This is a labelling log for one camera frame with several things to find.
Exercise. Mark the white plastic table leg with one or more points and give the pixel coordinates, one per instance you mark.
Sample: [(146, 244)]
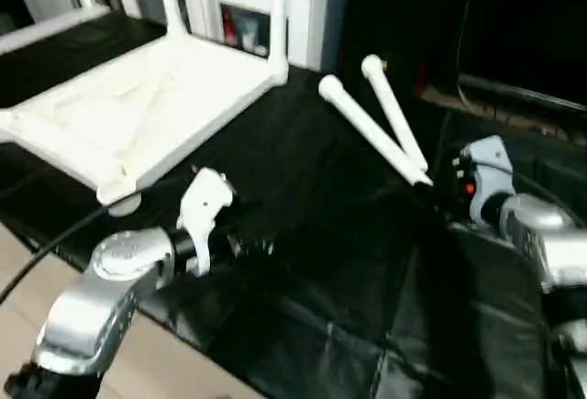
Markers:
[(279, 23), (394, 115), (367, 128), (170, 5)]

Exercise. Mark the white plastic table top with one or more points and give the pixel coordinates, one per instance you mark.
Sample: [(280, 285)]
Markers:
[(138, 105)]

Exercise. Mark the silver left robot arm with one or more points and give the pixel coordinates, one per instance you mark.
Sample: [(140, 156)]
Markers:
[(101, 289)]

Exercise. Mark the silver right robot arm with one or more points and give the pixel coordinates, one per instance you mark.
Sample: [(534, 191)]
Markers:
[(550, 243)]

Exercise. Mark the black work mat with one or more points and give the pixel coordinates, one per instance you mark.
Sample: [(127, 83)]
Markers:
[(321, 261)]

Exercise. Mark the red bottle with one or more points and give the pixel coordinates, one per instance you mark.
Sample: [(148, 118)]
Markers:
[(229, 27)]

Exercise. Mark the white glass door cabinet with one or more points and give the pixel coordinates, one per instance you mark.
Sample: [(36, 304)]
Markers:
[(312, 5)]

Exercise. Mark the white side table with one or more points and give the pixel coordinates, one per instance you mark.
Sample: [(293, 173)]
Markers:
[(46, 30)]

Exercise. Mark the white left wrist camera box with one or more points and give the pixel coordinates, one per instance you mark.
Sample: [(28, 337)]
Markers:
[(204, 206)]

